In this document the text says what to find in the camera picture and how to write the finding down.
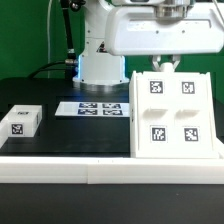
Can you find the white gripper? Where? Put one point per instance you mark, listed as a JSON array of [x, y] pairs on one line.
[[138, 31]]

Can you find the white cabinet door panel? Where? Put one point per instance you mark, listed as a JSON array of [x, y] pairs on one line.
[[192, 116], [154, 120]]

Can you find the white cabinet body box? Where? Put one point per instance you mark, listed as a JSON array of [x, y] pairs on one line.
[[173, 148]]

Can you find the small white cabinet top box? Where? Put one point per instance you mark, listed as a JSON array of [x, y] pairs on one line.
[[23, 120]]

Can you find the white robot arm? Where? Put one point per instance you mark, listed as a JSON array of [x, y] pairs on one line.
[[102, 33]]

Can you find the white marker base plate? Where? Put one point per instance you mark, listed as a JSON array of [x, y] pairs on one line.
[[92, 109]]

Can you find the white front fence rail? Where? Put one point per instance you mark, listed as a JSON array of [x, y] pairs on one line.
[[110, 170]]

